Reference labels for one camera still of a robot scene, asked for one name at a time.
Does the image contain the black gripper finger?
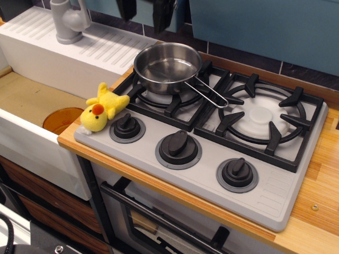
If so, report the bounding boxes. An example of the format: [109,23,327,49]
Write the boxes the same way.
[116,0,137,21]
[153,0,178,34]

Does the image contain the stainless steel pan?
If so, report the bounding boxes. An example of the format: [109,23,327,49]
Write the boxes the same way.
[133,42,229,109]

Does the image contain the black left stove knob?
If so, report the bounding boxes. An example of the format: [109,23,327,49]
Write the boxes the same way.
[109,113,146,144]

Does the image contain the black stove knob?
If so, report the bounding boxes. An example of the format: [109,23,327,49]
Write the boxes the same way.
[109,113,146,144]
[155,130,202,170]
[216,158,259,194]

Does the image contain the black middle stove knob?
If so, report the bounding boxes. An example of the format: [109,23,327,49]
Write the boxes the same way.
[155,130,202,170]

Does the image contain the grey toy stove top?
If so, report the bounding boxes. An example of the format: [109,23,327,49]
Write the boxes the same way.
[73,49,329,233]

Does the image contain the black right stove knob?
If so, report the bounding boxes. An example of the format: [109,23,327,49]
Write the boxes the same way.
[216,158,259,194]

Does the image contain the grey toy faucet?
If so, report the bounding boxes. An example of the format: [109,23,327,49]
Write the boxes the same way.
[50,0,91,44]

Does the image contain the black left burner grate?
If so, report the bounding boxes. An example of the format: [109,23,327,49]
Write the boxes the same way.
[113,60,230,132]

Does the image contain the black burner grate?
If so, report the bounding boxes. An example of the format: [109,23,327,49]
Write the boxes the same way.
[113,60,230,132]
[194,72,328,173]

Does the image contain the white toy sink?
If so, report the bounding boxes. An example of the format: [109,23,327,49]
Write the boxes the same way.
[1,6,155,201]

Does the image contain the yellow stuffed duck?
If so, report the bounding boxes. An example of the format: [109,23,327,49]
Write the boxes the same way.
[80,82,130,135]

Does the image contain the orange plastic bowl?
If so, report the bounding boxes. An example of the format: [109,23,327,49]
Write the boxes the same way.
[42,107,83,135]

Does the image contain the black right burner grate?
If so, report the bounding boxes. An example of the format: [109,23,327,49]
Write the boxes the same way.
[194,72,328,173]

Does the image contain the toy oven door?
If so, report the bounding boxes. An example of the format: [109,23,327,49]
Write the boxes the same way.
[100,177,274,253]

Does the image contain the wooden drawer front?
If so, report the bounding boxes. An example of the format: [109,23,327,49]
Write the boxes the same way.
[1,157,112,253]

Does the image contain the black braided cable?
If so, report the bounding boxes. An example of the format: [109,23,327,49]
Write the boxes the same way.
[0,213,14,254]

